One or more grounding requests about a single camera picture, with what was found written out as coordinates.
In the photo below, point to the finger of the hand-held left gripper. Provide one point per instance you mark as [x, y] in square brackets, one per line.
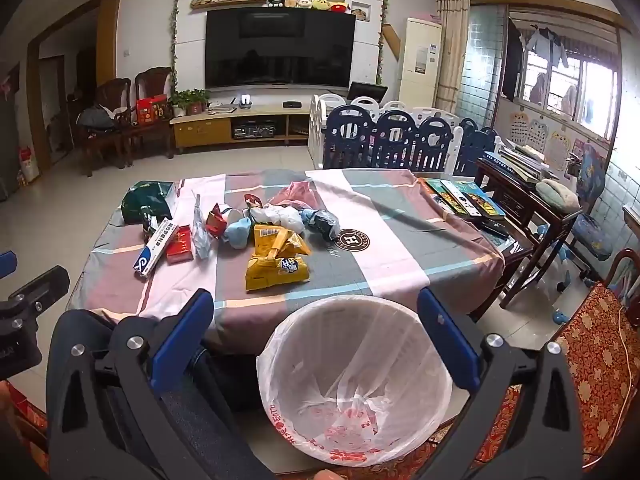
[6, 263]
[45, 285]

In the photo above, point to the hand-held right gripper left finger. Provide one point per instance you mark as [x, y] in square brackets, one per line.
[182, 340]

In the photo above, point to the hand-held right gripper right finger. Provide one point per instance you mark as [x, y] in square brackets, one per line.
[450, 345]

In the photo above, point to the red cigarette box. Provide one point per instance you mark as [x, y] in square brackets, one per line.
[179, 247]

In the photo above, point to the white and blue carton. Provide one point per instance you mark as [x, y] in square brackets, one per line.
[155, 247]

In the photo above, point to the white lined waste bin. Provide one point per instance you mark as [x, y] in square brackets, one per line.
[350, 360]

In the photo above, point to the clear plastic wrapper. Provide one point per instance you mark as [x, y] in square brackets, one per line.
[201, 235]

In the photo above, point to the yellow snack bag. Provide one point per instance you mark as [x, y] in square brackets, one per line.
[275, 270]

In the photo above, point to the red snack wrapper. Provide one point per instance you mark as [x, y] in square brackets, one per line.
[216, 220]

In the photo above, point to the dark plastic bag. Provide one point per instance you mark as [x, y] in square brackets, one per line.
[324, 222]

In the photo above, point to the light blue plastic bag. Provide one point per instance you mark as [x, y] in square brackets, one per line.
[237, 232]

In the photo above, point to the black remote control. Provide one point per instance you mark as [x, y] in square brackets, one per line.
[494, 229]

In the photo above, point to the striped pink grey tablecloth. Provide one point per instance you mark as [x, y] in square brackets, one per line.
[380, 240]

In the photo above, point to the dark green box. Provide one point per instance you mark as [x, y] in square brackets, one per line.
[145, 200]

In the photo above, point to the white paper cup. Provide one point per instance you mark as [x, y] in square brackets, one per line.
[233, 213]

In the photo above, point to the row of colourful books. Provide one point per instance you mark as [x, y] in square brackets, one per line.
[465, 197]

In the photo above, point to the red gold patterned cushion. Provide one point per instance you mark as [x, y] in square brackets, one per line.
[600, 350]

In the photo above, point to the white plastic bag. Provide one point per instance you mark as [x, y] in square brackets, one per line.
[280, 217]

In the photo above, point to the dark wooden side table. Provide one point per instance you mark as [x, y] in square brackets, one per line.
[520, 195]

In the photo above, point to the black bag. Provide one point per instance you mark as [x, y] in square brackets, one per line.
[95, 117]

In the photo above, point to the grey green cushion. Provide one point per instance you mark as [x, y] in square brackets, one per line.
[557, 195]

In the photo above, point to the pink plastic bag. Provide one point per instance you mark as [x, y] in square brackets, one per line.
[300, 192]

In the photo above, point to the stack of books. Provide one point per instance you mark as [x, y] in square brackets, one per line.
[520, 162]

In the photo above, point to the dark wooden chair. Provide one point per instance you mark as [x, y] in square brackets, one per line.
[110, 95]
[152, 85]

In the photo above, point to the red gift box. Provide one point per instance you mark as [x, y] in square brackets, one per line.
[152, 110]

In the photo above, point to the yellow television cabinet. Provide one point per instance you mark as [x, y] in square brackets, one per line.
[200, 130]

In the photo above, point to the blue white playpen fence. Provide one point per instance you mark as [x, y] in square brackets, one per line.
[395, 135]

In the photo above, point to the black stereo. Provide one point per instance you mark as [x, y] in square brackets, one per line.
[255, 130]

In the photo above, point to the green potted plant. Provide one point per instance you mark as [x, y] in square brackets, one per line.
[190, 97]

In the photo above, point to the small white device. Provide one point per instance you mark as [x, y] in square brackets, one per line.
[245, 101]

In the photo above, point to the small black box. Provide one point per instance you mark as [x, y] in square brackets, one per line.
[292, 104]

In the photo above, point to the black screen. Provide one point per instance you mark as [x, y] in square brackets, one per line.
[367, 92]

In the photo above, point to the white standing air conditioner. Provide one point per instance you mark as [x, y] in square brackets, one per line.
[420, 60]

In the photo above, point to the green vine garland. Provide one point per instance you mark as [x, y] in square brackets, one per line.
[383, 25]
[175, 25]

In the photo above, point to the beige curtain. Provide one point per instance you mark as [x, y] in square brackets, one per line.
[452, 45]

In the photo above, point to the black flat television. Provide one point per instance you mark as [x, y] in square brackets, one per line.
[280, 50]

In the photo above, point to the hanging clothes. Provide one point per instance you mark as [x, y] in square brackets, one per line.
[545, 45]

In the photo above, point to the red plush toy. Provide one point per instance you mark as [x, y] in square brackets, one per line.
[340, 8]

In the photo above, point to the yellow plush toy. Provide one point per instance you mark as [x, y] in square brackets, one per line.
[322, 4]

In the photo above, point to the wooden sofa frame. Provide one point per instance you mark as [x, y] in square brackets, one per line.
[622, 265]

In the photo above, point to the wall posters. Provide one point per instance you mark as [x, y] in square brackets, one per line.
[537, 135]

